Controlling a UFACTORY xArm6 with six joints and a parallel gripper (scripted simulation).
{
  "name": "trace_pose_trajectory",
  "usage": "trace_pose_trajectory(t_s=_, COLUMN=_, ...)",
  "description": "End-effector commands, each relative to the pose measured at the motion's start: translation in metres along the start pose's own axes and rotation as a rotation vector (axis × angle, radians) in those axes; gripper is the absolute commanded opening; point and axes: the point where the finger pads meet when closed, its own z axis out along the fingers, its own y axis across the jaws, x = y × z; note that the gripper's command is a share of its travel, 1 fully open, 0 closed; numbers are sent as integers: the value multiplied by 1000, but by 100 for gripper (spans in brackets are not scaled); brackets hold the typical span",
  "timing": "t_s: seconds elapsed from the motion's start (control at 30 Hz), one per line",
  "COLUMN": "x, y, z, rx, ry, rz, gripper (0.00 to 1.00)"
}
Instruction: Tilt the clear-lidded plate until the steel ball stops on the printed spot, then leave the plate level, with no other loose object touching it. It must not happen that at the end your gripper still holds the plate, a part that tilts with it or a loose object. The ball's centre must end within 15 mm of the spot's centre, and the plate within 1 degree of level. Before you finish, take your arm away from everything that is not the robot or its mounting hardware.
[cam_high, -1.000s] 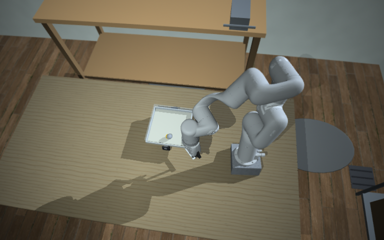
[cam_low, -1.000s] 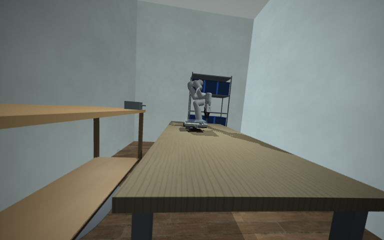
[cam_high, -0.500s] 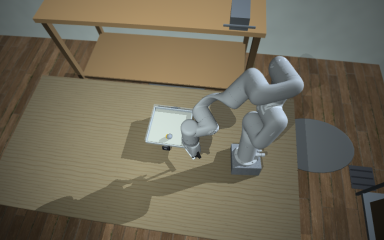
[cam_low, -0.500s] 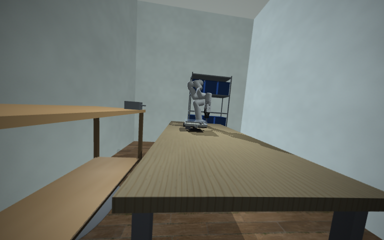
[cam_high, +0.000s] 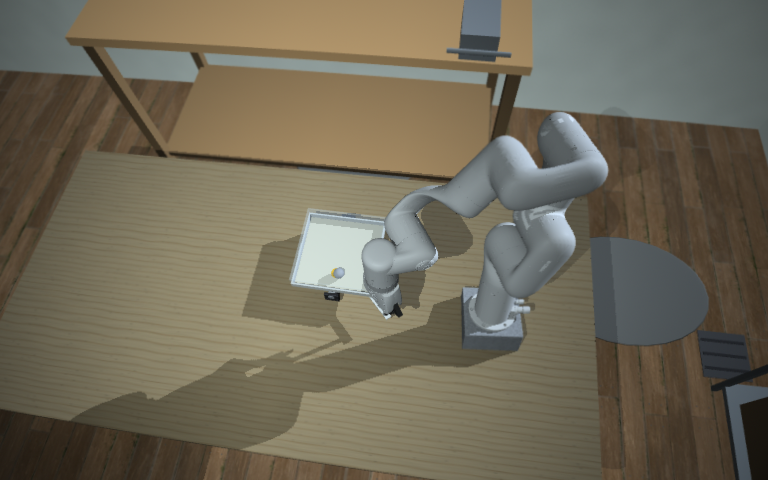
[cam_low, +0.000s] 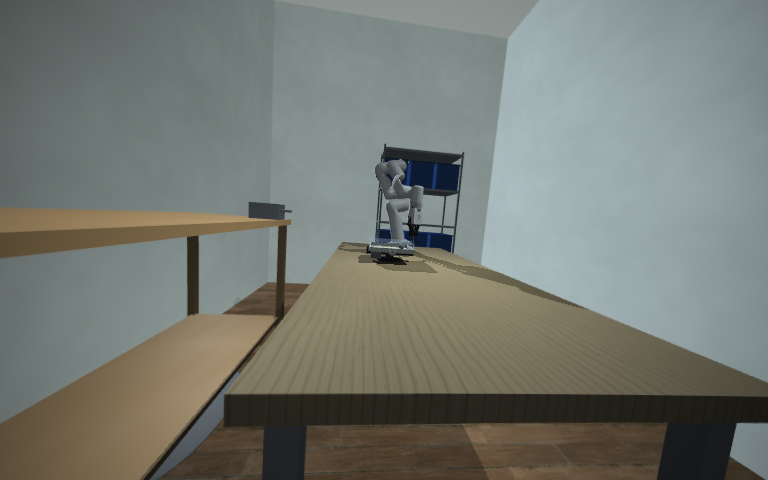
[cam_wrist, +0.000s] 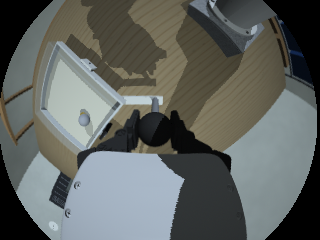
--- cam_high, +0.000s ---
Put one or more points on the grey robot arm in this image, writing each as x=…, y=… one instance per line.
x=538, y=198

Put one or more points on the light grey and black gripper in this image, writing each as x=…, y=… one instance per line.
x=387, y=301

